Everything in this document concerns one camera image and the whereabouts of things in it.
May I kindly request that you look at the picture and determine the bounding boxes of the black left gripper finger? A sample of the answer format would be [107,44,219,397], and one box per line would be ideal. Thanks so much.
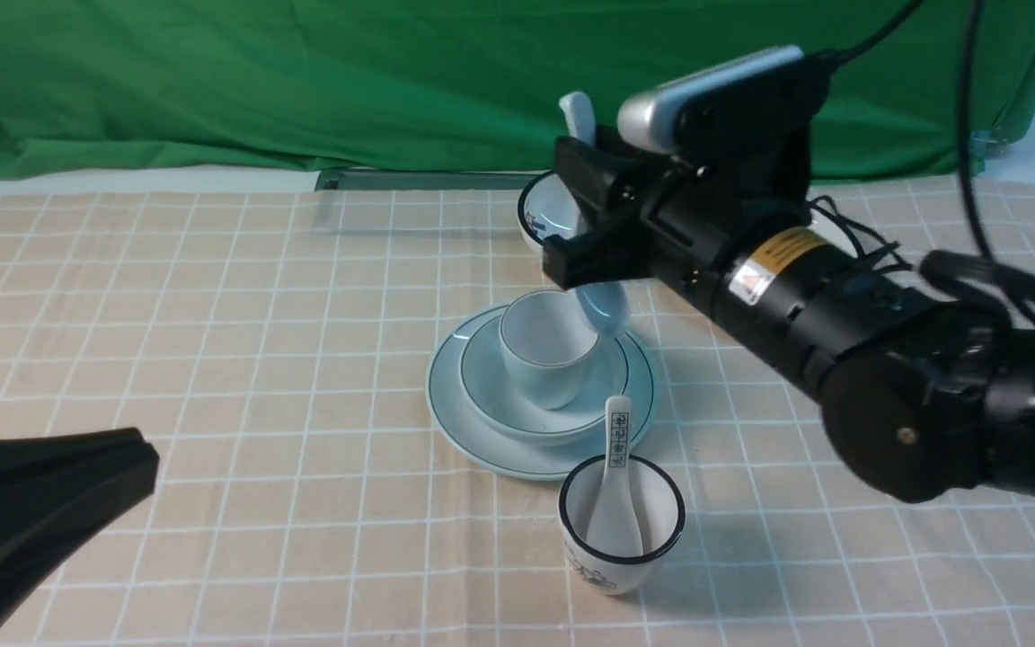
[0,429,160,627]

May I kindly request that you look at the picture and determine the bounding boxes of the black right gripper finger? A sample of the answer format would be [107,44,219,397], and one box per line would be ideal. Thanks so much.
[555,126,662,230]
[543,210,659,290]

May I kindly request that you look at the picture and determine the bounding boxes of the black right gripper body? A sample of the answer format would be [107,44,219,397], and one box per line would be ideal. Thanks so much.
[635,55,833,290]

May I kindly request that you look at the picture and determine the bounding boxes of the plain white ceramic spoon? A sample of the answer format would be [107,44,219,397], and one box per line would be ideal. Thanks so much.
[558,91,630,337]

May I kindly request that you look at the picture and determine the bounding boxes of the pale blue handleless cup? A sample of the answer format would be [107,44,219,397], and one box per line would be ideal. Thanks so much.
[498,290,600,410]

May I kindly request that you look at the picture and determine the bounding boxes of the pale blue shallow bowl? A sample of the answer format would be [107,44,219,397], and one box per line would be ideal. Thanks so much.
[459,315,629,447]

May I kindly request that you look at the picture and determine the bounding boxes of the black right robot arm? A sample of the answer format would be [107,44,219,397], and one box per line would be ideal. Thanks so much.
[543,46,1035,503]

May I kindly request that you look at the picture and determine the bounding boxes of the small black-rimmed white bowl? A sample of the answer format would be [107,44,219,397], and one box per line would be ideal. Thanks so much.
[518,172,584,253]

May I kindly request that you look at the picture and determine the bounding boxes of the cartoon-printed black-rimmed plate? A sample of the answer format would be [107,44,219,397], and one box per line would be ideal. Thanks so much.
[810,208,876,269]

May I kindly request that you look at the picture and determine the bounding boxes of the pale blue flat plate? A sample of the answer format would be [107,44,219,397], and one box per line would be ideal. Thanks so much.
[426,306,660,482]

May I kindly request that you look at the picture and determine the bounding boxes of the black-rimmed printed white cup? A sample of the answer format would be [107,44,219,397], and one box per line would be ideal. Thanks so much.
[557,455,686,597]

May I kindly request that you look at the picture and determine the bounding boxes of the metal backdrop clamp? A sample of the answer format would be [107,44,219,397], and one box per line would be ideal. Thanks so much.
[969,129,1006,163]

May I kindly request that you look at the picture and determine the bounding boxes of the white spoon with characters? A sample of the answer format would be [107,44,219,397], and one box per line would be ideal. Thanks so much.
[586,394,643,558]

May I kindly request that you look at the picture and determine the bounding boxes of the beige checked tablecloth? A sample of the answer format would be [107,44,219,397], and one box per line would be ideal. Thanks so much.
[0,192,1035,646]

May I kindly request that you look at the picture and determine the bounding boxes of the green backdrop cloth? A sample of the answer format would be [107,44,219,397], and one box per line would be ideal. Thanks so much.
[0,0,1035,184]

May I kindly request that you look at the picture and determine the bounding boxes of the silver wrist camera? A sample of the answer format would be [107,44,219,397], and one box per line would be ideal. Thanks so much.
[616,45,808,155]

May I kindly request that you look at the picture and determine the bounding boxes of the black cable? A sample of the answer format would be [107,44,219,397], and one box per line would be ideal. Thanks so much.
[827,0,1035,647]

